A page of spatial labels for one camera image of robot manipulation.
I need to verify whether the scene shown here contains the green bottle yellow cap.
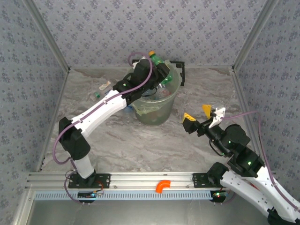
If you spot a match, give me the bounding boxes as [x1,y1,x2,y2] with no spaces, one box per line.
[148,50,175,85]

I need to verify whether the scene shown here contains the clear bottle purple blue label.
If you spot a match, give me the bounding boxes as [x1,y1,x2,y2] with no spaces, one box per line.
[153,82,173,100]

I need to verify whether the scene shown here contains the orange pipe elbow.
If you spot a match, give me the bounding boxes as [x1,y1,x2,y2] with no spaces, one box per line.
[155,180,172,194]

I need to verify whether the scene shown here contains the translucent green trash bin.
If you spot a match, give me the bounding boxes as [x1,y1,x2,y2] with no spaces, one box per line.
[131,60,182,127]

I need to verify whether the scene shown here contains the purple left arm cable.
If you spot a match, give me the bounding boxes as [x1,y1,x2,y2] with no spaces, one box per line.
[52,52,153,205]

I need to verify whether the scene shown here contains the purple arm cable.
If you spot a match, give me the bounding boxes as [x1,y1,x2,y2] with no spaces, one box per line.
[52,52,153,205]
[220,110,300,210]

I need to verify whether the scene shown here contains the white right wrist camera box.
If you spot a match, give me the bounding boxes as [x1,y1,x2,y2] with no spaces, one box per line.
[208,107,226,129]

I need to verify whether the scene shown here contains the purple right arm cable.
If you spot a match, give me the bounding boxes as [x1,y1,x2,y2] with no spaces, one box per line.
[220,110,300,210]

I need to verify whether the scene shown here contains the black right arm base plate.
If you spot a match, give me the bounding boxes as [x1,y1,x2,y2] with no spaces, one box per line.
[192,172,225,188]

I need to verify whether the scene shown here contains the long aluminium mounting rail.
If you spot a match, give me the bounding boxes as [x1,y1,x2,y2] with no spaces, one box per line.
[24,172,281,190]

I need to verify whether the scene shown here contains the slotted pale blue cable duct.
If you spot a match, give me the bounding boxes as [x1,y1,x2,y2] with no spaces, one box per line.
[35,190,215,201]

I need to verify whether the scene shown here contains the aluminium frame post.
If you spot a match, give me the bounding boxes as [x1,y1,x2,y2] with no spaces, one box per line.
[231,0,280,72]
[22,0,71,72]

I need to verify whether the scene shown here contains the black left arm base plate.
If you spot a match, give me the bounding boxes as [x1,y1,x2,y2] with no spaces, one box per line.
[67,173,111,189]

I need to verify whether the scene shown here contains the aluminium lower frame profile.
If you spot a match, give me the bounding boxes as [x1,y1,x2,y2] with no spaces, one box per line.
[13,189,36,225]

